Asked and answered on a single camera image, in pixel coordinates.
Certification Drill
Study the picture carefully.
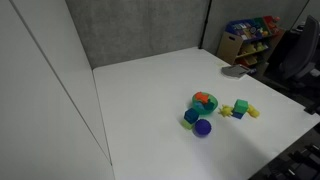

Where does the yellow duck toy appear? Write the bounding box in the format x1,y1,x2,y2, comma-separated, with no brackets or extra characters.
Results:
247,104,260,118

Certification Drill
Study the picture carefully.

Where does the orange toy in bowl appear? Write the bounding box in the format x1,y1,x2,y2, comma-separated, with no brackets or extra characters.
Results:
195,92,209,103

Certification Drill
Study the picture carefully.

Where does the green bowl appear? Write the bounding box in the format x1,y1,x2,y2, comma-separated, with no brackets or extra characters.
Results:
192,92,218,115

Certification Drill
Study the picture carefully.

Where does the blue toy in bowl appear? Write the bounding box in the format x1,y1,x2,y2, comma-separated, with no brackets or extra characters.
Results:
195,101,214,111

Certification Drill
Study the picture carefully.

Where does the yellow spiky star toy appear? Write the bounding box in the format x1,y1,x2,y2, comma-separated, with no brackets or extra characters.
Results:
219,105,233,117

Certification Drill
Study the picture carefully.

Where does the wooden toy storage shelf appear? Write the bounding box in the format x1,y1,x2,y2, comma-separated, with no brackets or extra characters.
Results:
217,16,285,67

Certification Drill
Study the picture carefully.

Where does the lime green flat block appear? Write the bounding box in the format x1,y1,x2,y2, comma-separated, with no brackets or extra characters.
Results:
181,120,193,130

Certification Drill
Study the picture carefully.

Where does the purple spiky ball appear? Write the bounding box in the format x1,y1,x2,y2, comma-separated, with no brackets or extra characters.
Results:
194,119,212,136

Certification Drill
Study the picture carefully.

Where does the grey metal mounting plate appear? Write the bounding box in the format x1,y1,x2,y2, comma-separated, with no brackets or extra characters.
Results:
221,64,249,78

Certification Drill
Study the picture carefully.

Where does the green cube block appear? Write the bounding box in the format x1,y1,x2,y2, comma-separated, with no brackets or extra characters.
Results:
234,99,249,114

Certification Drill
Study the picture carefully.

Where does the small blue block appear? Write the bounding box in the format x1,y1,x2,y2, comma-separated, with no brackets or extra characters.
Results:
232,112,244,119

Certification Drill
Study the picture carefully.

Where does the black vertical pole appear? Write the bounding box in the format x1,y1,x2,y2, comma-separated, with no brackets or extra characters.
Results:
198,0,213,49

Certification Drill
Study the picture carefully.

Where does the black office chair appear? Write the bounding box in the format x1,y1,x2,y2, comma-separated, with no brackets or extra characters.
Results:
280,15,319,79

